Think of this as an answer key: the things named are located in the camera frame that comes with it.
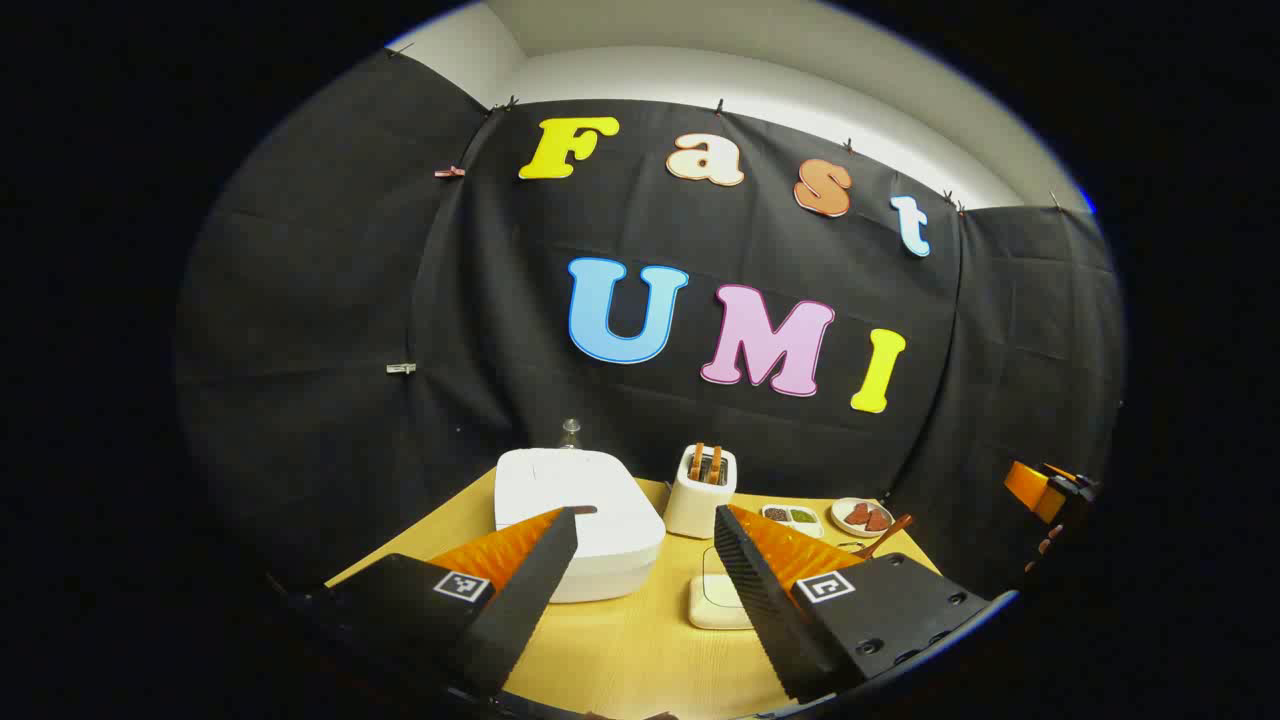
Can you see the brown wooden spoon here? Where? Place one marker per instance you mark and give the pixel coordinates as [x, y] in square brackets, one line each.
[890, 532]

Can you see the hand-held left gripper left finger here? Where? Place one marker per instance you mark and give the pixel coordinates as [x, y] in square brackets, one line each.
[530, 590]

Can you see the small white round plate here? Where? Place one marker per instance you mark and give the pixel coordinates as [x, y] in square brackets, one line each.
[845, 505]

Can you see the pink cloth clip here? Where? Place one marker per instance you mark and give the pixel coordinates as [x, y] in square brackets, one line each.
[450, 172]

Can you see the white divided bean dish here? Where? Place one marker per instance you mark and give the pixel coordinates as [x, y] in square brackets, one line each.
[790, 515]

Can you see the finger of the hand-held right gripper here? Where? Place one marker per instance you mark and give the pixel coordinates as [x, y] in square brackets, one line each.
[1030, 485]

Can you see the white rice cooker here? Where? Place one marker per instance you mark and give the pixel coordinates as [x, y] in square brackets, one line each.
[580, 480]

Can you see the clear glass bottle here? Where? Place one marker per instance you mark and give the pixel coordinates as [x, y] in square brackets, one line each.
[570, 435]

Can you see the black backdrop cloth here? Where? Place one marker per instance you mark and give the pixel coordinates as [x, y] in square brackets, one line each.
[500, 300]

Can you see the white toaster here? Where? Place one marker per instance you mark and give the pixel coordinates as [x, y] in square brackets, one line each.
[695, 510]

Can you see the red meat piece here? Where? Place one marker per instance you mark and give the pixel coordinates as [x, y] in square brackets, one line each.
[858, 513]
[878, 520]

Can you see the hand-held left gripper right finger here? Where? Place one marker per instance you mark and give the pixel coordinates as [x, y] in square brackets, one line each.
[760, 600]

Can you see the toasted bread slice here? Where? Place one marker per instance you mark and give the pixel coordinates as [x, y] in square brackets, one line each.
[697, 460]
[715, 463]

